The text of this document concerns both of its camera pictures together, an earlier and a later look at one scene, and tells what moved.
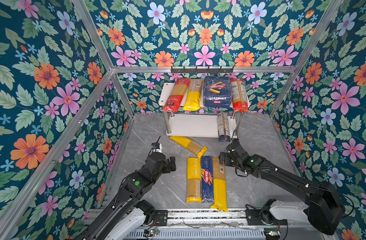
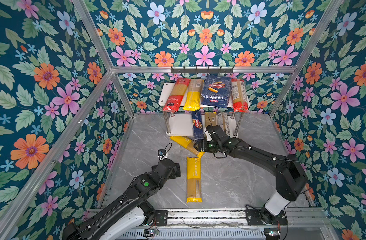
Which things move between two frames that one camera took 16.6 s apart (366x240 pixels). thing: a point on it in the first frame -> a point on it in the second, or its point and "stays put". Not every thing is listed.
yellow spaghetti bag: [192, 100] stays put
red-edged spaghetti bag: [240, 103] stays put
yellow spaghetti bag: [193, 187] stays put
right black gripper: [226, 156] -> [204, 148]
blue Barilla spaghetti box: [207, 184] -> [197, 125]
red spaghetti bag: [176, 94] stays put
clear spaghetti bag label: [223, 127] stays put
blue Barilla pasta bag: [217, 91] stays put
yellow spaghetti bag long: [219, 186] -> [210, 119]
